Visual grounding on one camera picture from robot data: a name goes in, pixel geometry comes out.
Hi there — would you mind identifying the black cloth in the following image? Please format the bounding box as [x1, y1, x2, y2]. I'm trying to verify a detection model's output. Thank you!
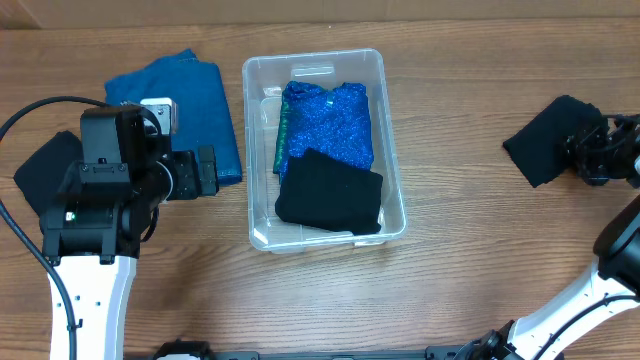
[275, 149, 384, 235]
[503, 95, 607, 188]
[13, 131, 83, 216]

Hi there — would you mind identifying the blue green sequin cloth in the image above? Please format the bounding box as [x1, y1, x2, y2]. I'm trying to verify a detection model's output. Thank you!
[273, 81, 374, 177]

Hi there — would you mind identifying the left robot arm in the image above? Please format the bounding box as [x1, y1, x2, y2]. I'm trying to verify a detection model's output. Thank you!
[40, 98, 202, 359]

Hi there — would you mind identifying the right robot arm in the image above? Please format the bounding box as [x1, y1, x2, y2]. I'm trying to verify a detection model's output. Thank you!
[455, 115, 639, 360]

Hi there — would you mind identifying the folded blue denim cloth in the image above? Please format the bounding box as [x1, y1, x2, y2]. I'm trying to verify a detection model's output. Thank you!
[104, 49, 242, 196]

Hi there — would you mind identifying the clear plastic storage bin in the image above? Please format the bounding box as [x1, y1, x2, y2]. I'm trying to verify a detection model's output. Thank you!
[242, 48, 407, 254]

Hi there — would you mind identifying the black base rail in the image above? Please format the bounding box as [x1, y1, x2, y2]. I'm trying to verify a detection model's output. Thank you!
[124, 339, 518, 360]

